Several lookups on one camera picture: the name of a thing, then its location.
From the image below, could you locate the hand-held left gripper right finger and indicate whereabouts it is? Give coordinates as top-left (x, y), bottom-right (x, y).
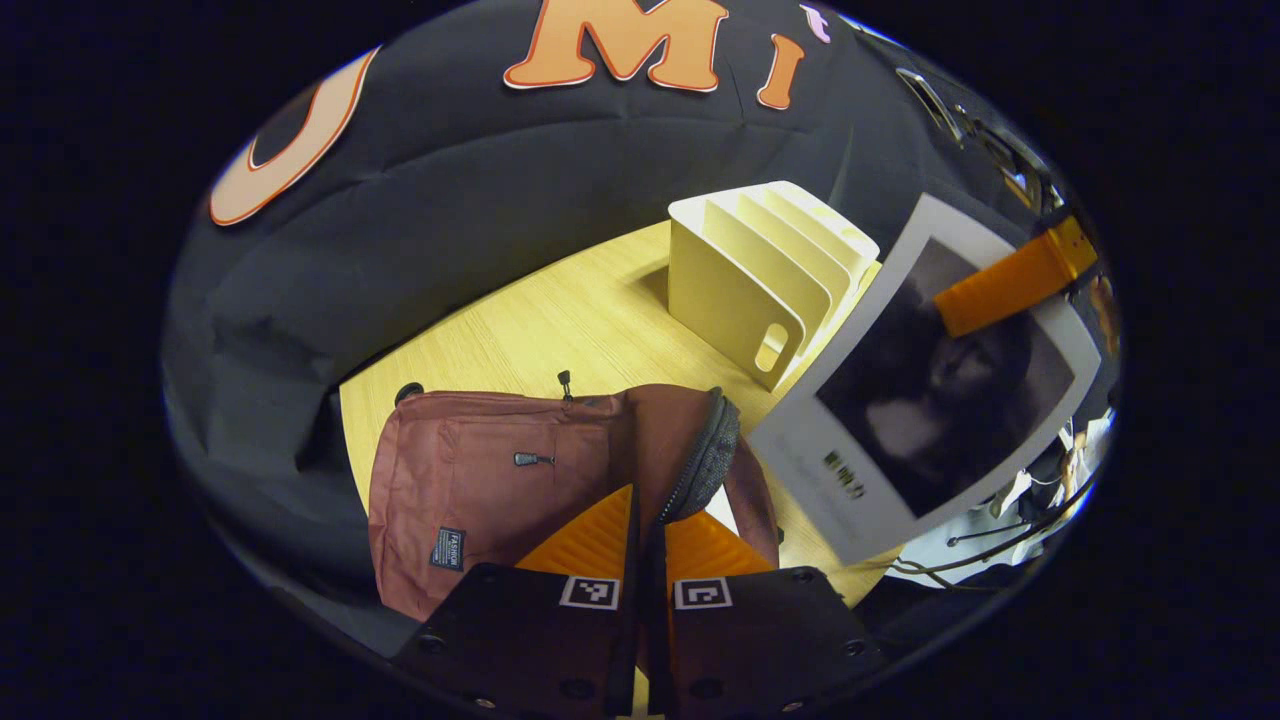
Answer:
top-left (645, 510), bottom-right (886, 719)

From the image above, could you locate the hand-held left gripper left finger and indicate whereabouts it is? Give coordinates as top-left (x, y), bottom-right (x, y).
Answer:
top-left (390, 483), bottom-right (641, 719)

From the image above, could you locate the maroon schoolbag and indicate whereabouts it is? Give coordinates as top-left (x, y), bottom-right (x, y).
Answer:
top-left (368, 383), bottom-right (781, 701)

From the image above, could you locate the white portrait cover book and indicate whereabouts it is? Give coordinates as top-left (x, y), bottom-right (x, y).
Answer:
top-left (748, 193), bottom-right (1103, 568)

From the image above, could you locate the white bookshelf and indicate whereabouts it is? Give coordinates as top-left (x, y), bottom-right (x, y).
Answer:
top-left (667, 180), bottom-right (883, 393)

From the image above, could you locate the white cloth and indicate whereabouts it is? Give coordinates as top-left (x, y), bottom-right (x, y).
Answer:
top-left (885, 410), bottom-right (1116, 586)

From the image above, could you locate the black backdrop cloth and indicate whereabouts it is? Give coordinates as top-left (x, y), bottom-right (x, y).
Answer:
top-left (163, 0), bottom-right (1101, 651)

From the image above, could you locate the black cable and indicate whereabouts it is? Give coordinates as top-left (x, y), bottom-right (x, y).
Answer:
top-left (885, 480), bottom-right (1101, 586)

